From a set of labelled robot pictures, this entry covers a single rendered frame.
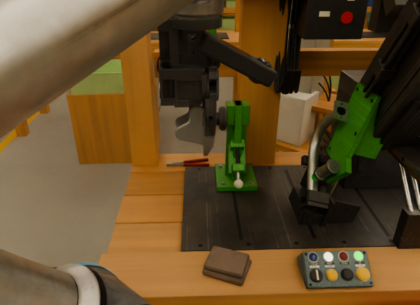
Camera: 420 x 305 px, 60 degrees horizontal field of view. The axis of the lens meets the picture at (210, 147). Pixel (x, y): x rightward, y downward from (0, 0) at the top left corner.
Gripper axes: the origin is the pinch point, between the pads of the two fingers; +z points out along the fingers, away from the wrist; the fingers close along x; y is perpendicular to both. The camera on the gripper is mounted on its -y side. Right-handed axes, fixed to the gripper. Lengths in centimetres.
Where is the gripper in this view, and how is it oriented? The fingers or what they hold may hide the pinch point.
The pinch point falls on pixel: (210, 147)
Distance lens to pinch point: 57.9
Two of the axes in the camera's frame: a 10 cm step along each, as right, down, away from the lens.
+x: 0.7, 4.7, -8.8
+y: -10.0, 0.3, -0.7
